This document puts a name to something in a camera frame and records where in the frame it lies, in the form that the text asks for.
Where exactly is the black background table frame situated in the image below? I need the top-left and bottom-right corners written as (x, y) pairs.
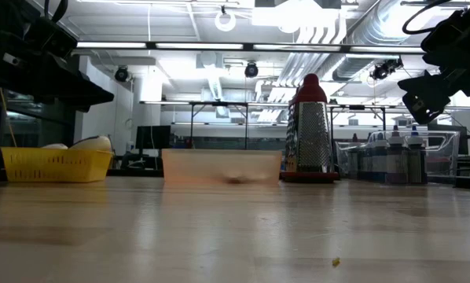
top-left (189, 101), bottom-right (250, 151)
top-left (328, 104), bottom-right (388, 143)

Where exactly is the yellow plastic basket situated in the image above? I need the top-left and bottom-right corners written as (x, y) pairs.
top-left (0, 146), bottom-right (115, 184)

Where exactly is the black computer monitor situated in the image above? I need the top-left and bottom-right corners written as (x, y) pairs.
top-left (427, 123), bottom-right (469, 156)
top-left (135, 125), bottom-right (172, 151)

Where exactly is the thin yellow cord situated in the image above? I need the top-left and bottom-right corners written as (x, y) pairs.
top-left (0, 86), bottom-right (19, 149)

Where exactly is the silver ventilation duct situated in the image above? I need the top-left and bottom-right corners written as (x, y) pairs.
top-left (331, 0), bottom-right (428, 82)

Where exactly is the clear plastic tray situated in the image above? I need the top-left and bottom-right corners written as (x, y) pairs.
top-left (334, 130), bottom-right (461, 186)

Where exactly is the chocolate sprinkle donut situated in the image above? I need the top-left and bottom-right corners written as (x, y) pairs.
top-left (68, 135), bottom-right (113, 153)

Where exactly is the white hanging ring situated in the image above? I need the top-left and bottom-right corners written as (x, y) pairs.
top-left (214, 5), bottom-right (237, 33)

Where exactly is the black hanging ceiling camera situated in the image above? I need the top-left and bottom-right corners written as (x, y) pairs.
top-left (369, 57), bottom-right (404, 82)
top-left (244, 61), bottom-right (259, 79)
top-left (114, 65), bottom-right (130, 83)

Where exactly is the red metal box grater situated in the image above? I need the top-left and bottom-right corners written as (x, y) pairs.
top-left (280, 73), bottom-right (340, 184)

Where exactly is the orange translucent plastic bin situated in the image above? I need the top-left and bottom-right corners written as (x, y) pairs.
top-left (161, 148), bottom-right (283, 186)

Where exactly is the purple food colouring bottle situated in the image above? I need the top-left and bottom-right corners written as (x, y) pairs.
top-left (347, 133), bottom-right (362, 181)
top-left (385, 125), bottom-right (408, 185)

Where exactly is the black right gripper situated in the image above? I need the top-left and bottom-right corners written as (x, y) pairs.
top-left (397, 7), bottom-right (470, 126)

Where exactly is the blue food colouring bottle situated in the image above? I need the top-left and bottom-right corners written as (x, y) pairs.
top-left (358, 138), bottom-right (374, 182)
top-left (406, 125), bottom-right (429, 185)
top-left (370, 133), bottom-right (389, 184)

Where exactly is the black aluminium table frame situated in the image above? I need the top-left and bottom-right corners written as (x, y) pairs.
top-left (105, 167), bottom-right (470, 190)

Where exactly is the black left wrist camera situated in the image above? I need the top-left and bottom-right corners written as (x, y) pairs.
top-left (24, 16), bottom-right (79, 61)

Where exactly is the black looped wrist cable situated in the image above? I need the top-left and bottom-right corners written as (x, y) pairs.
top-left (43, 0), bottom-right (69, 24)
top-left (401, 0), bottom-right (454, 36)

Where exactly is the black overhead light bar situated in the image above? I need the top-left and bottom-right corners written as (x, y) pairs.
top-left (72, 40), bottom-right (428, 55)

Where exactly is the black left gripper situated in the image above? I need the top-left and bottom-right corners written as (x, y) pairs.
top-left (0, 37), bottom-right (116, 113)

